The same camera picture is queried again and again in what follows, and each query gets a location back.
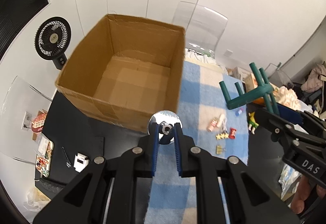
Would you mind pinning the black standing fan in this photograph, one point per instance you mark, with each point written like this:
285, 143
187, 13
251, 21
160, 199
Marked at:
52, 39

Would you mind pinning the clear acrylic chair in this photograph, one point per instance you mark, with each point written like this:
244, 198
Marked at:
21, 105
204, 27

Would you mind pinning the large cardboard box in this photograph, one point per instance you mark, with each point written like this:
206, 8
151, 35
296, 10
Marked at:
125, 70

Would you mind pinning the cream artificial roses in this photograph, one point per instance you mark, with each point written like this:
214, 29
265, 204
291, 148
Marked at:
286, 97

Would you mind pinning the red instant noodle cup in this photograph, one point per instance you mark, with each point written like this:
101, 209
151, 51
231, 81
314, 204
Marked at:
38, 122

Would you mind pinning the red candy wrapper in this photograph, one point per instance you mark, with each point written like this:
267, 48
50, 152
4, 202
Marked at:
232, 133

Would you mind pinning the yellow stars hair clip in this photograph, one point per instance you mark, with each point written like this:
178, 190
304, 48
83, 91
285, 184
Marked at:
222, 136

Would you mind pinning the gold binder clip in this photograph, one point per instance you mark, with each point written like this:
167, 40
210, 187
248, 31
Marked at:
220, 149

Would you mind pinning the blue pink lip balm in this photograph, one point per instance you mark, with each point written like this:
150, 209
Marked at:
239, 111

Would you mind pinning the blue white checkered blanket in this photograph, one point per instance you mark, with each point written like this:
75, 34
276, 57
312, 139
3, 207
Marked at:
172, 198

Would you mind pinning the colourful snack packet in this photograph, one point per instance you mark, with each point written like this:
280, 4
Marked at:
44, 153

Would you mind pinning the orange white cardboard box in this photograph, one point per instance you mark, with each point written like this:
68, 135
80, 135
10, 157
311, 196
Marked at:
251, 84

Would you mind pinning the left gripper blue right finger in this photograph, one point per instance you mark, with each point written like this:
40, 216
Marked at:
176, 130

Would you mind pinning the silver round tape reel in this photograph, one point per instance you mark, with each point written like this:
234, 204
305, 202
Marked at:
165, 120

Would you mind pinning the person right hand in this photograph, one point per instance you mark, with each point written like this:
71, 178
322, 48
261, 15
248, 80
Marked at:
301, 195

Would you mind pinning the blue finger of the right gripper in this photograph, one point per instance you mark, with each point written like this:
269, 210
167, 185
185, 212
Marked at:
289, 114
276, 125

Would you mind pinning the pink small bottle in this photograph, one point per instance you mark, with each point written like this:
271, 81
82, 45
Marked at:
212, 125

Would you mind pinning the green toy stool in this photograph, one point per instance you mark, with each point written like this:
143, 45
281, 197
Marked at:
263, 90

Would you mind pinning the white small device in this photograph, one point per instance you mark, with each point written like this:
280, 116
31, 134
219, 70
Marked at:
80, 162

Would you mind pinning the white small carton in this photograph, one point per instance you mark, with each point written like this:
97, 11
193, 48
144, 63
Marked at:
240, 73

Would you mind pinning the cartoon boy figurine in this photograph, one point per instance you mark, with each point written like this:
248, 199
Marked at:
252, 124

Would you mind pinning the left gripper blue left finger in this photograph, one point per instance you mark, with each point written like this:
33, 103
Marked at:
156, 129

